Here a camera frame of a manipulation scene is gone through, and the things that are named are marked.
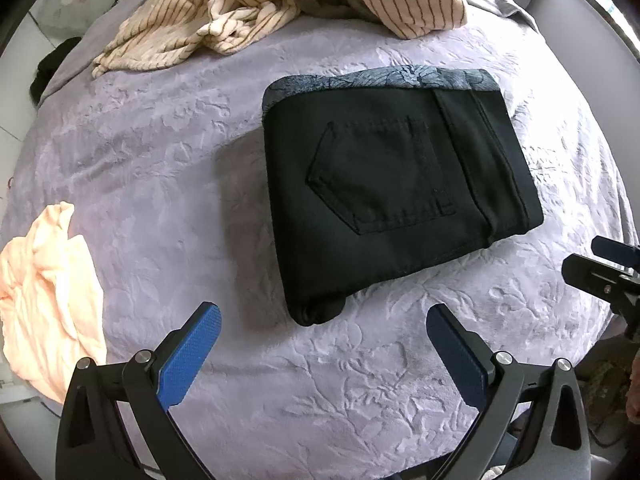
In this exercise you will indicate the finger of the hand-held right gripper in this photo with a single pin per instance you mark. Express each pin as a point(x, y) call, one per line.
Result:
point(612, 249)
point(595, 277)

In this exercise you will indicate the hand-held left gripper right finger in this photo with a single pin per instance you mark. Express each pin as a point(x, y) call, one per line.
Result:
point(457, 355)

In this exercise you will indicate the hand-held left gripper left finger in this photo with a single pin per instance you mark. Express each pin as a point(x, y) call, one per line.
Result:
point(192, 355)

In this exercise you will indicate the black pants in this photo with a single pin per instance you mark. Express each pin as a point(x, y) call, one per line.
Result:
point(390, 170)

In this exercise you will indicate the peach cloth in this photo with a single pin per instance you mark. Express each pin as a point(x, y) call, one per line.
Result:
point(45, 300)

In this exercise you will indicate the purple embossed bedspread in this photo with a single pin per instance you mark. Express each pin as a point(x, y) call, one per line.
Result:
point(150, 160)

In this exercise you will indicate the black object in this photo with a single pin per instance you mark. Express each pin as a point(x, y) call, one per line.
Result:
point(52, 72)

